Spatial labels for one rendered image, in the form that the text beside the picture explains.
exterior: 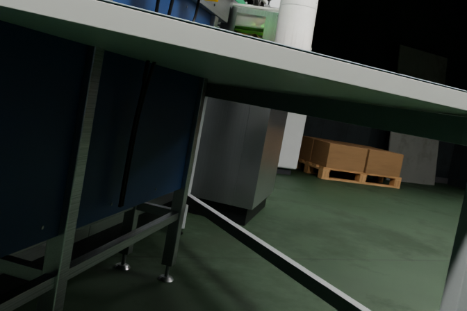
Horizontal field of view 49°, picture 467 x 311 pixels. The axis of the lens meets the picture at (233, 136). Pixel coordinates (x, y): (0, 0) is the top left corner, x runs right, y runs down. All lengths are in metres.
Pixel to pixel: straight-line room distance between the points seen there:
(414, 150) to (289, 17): 5.58
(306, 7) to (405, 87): 0.82
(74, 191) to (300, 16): 0.91
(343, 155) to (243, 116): 2.99
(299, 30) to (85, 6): 1.09
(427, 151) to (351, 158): 1.87
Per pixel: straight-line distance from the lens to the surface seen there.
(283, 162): 5.18
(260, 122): 2.69
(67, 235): 1.10
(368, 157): 5.76
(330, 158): 5.50
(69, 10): 0.63
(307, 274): 1.55
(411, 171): 7.08
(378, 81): 0.84
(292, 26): 1.64
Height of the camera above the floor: 0.66
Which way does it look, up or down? 4 degrees down
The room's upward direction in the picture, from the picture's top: 10 degrees clockwise
